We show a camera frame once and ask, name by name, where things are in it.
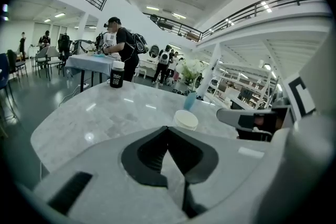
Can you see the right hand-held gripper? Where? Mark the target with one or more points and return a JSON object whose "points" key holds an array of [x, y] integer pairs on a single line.
{"points": [[302, 102]]}

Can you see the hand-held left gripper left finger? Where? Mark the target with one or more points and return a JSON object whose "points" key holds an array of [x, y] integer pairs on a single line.
{"points": [[131, 162]]}

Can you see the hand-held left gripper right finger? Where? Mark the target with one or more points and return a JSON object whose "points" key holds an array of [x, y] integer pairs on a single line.
{"points": [[207, 162]]}

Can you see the white metal shelving rack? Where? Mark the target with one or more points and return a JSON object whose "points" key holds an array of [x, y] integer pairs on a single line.
{"points": [[237, 100]]}

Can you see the blue ribbed vase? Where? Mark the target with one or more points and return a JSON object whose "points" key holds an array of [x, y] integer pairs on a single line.
{"points": [[189, 101]]}

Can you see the pile of black bags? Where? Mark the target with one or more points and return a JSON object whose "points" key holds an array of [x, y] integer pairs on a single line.
{"points": [[178, 91]]}

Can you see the white flower bouquet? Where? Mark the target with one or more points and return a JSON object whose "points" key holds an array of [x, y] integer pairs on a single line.
{"points": [[193, 68]]}

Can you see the grey white backpack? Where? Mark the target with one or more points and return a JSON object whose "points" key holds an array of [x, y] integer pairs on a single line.
{"points": [[170, 81]]}

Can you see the black bottle white cap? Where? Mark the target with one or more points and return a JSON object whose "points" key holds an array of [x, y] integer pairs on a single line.
{"points": [[116, 78]]}

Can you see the silver capsule backpack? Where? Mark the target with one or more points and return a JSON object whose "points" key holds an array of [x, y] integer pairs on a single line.
{"points": [[164, 57]]}

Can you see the white dressing table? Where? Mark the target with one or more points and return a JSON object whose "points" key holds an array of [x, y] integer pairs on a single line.
{"points": [[147, 64]]}

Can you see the oval dresser mirror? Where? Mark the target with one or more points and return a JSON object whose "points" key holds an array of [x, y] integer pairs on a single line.
{"points": [[154, 51]]}

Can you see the blue cloth covered table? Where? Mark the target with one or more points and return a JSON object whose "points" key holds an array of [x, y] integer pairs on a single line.
{"points": [[89, 64]]}

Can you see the black backpack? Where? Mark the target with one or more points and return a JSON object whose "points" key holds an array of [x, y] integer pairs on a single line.
{"points": [[140, 44]]}

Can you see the small potted white flowers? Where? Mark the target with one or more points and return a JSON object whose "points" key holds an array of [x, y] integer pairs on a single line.
{"points": [[91, 51]]}

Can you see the grey dining chair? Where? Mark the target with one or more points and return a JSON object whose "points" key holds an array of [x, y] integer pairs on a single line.
{"points": [[51, 53]]}

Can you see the black office chair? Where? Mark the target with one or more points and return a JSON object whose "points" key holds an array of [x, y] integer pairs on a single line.
{"points": [[64, 42]]}

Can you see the blue chair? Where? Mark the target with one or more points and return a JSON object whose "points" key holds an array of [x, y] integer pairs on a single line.
{"points": [[3, 70]]}

